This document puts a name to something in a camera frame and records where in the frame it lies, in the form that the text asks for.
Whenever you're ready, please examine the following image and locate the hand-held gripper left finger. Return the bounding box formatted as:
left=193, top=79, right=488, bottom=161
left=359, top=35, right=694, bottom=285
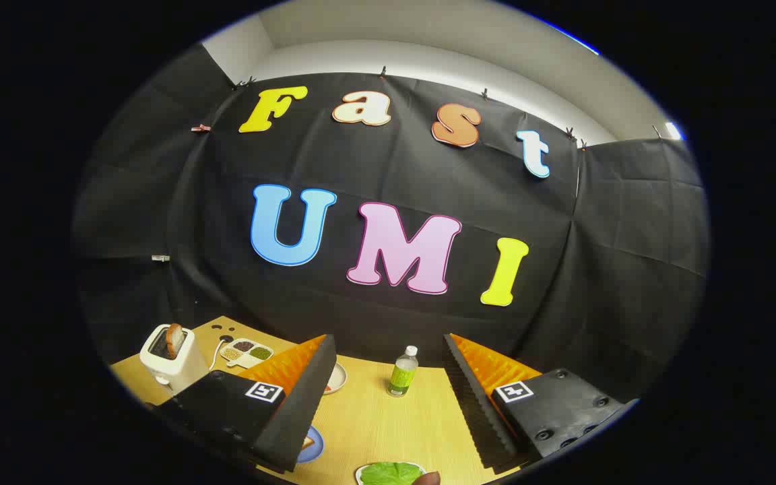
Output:
left=152, top=333, right=338, bottom=474

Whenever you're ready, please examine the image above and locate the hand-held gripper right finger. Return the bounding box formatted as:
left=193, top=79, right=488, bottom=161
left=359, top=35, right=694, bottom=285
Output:
left=443, top=333, right=638, bottom=472

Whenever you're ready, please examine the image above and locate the green lettuce leaf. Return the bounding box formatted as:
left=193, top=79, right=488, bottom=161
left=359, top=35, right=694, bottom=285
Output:
left=360, top=462, right=424, bottom=485

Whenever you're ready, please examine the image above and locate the blue plate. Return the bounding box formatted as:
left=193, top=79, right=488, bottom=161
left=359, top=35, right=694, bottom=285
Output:
left=296, top=424, right=325, bottom=464

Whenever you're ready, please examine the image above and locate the round white meat plate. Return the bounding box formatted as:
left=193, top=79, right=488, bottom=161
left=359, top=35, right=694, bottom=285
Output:
left=324, top=362, right=348, bottom=395

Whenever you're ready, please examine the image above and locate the divided white bean dish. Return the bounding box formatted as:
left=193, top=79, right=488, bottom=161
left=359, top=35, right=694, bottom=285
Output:
left=220, top=338, right=274, bottom=369

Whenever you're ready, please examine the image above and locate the square white plate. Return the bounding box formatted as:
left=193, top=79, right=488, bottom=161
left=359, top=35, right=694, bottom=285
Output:
left=354, top=461, right=427, bottom=485

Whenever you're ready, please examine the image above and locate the green label drink bottle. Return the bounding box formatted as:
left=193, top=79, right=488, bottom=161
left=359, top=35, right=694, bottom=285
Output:
left=387, top=346, right=420, bottom=398

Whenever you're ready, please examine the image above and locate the white toaster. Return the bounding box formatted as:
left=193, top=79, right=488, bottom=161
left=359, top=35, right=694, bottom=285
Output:
left=139, top=324, right=210, bottom=395

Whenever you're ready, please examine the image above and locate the black backdrop cloth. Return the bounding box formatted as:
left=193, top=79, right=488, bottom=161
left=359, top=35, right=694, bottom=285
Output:
left=71, top=44, right=711, bottom=405

